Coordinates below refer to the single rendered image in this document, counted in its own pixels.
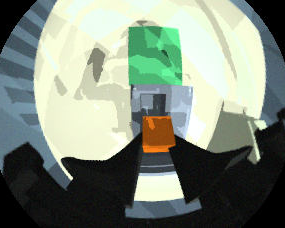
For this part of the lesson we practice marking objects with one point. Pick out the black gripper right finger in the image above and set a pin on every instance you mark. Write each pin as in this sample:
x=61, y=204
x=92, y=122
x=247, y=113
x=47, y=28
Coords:
x=198, y=169

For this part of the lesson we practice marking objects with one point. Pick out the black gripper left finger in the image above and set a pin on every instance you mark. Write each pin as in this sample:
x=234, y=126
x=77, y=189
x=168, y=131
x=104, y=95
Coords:
x=119, y=173

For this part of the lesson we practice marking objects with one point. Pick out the orange bar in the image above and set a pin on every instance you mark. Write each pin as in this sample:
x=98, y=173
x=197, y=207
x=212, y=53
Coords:
x=157, y=134

